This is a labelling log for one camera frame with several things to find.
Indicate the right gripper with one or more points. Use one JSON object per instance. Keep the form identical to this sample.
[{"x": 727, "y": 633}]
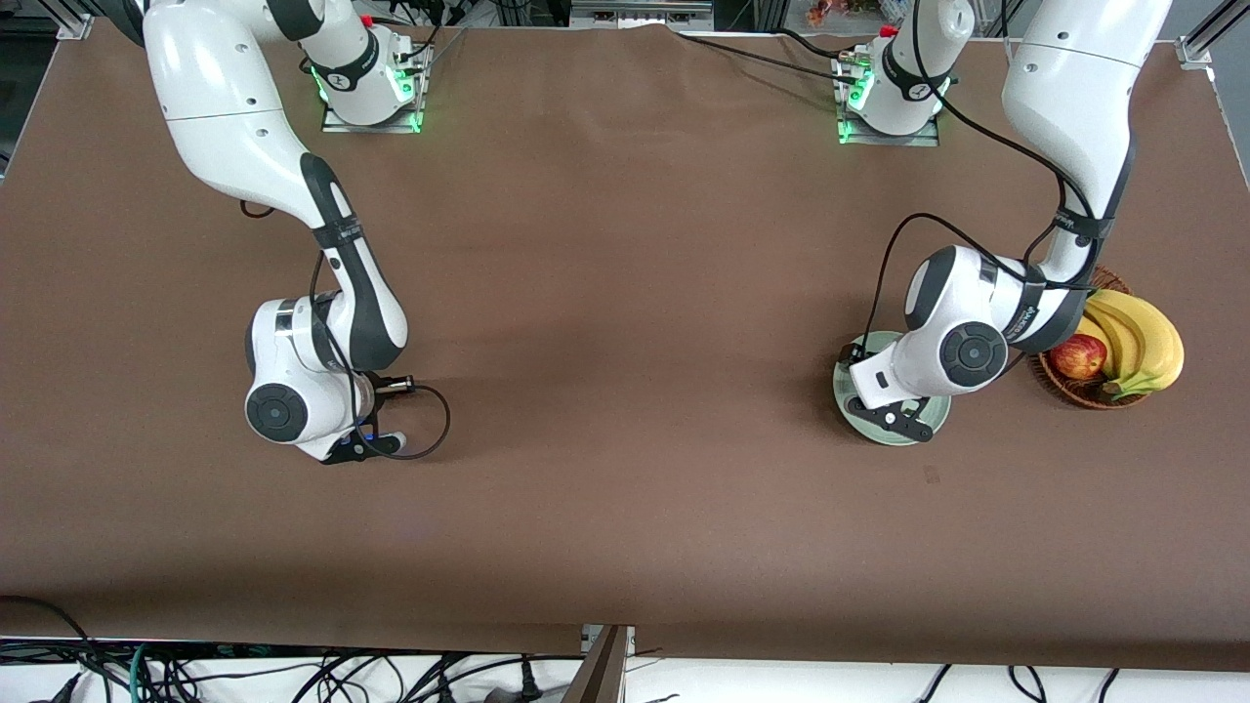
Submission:
[{"x": 377, "y": 383}]

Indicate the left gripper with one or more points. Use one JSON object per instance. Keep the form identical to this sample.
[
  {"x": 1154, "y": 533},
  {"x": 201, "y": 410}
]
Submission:
[{"x": 846, "y": 351}]

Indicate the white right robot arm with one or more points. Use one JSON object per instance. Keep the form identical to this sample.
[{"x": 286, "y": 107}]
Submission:
[{"x": 225, "y": 117}]

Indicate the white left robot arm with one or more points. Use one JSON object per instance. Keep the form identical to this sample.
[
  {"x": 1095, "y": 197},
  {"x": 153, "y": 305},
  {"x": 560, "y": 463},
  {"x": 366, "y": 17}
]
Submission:
[{"x": 1074, "y": 88}]

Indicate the light green plate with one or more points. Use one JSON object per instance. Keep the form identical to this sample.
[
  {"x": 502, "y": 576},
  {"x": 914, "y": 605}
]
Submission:
[{"x": 844, "y": 391}]

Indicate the brown wicker basket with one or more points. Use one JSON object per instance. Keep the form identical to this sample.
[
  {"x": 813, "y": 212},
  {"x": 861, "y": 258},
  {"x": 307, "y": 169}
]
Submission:
[{"x": 1074, "y": 392}]

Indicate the red apple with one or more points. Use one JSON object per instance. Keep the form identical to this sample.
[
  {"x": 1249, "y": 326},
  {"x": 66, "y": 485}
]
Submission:
[{"x": 1080, "y": 357}]

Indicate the small yellow banana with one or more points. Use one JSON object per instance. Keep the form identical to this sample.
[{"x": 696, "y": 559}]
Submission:
[{"x": 1096, "y": 330}]

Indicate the brown table cover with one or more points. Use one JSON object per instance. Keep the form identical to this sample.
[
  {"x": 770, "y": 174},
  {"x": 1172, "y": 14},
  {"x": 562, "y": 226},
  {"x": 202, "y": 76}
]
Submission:
[{"x": 586, "y": 537}]

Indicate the large yellow banana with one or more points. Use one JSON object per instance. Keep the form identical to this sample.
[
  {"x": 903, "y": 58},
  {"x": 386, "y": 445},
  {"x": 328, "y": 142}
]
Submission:
[{"x": 1162, "y": 337}]

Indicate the orange red plastic item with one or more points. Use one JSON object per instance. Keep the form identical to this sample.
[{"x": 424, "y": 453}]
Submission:
[{"x": 820, "y": 12}]

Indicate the grey metal box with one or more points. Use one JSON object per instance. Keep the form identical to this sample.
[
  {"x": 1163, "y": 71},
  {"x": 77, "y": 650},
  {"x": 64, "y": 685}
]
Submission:
[{"x": 635, "y": 15}]

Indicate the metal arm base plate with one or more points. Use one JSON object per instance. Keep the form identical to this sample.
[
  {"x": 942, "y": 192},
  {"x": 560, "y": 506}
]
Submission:
[
  {"x": 898, "y": 142},
  {"x": 391, "y": 128}
]

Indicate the metal frame post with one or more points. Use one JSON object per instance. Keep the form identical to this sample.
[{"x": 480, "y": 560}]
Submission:
[{"x": 601, "y": 674}]

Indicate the aluminium frame profile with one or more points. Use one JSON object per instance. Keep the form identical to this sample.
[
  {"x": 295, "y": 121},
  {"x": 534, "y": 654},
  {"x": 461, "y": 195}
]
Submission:
[
  {"x": 76, "y": 29},
  {"x": 1199, "y": 44}
]

